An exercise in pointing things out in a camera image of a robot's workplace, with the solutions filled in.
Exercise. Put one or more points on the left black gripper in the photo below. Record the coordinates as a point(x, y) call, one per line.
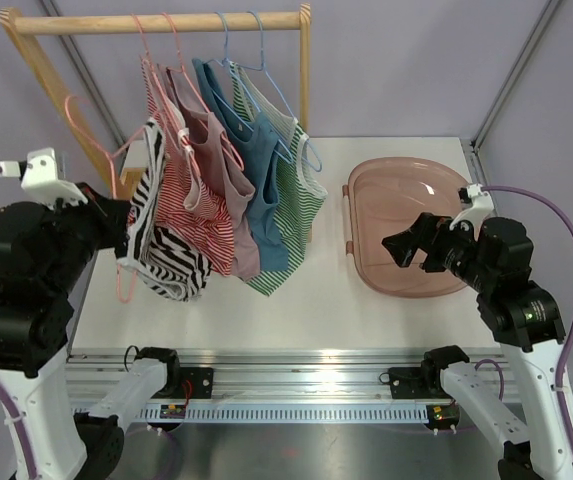
point(113, 215)

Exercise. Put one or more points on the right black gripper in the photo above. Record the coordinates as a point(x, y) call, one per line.
point(429, 232)

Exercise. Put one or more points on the black white striped tank top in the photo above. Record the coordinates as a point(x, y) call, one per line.
point(164, 262)

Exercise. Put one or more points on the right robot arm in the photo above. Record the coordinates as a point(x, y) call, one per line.
point(524, 320)

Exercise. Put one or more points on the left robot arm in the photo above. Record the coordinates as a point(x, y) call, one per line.
point(43, 252)

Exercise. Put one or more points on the red white striped tank top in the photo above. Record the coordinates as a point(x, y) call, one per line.
point(186, 203)

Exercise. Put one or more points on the green white striped tank top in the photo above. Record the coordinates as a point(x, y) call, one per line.
point(301, 196)

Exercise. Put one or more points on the mauve tank top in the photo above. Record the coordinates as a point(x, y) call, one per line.
point(221, 168)

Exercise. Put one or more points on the blue tank top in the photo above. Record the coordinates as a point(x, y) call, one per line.
point(256, 142)

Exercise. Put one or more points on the pink hanger under mauve top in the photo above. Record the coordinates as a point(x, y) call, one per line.
point(178, 45)

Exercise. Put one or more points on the pink hanger under red top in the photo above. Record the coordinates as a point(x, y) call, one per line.
point(143, 35)

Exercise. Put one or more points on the blue hanger under green top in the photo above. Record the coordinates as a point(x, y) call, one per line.
point(263, 68)

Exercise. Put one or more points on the wooden clothes rack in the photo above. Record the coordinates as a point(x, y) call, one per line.
point(24, 32)

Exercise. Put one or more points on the pink plastic basin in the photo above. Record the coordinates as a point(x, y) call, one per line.
point(383, 197)

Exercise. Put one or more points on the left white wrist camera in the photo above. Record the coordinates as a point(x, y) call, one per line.
point(40, 178)

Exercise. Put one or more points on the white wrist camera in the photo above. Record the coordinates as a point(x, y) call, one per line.
point(477, 205)
point(40, 178)

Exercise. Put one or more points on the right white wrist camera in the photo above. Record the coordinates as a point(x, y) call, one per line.
point(477, 205)

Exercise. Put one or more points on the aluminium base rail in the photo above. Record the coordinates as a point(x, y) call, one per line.
point(281, 375)

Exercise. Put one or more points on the white slotted cable duct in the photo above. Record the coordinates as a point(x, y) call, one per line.
point(239, 413)

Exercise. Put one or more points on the left aluminium frame post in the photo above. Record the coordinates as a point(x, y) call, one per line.
point(89, 83)

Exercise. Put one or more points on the aluminium frame post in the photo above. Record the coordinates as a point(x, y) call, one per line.
point(89, 83)
point(516, 71)

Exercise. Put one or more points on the right aluminium frame post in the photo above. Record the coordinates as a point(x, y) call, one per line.
point(516, 71)

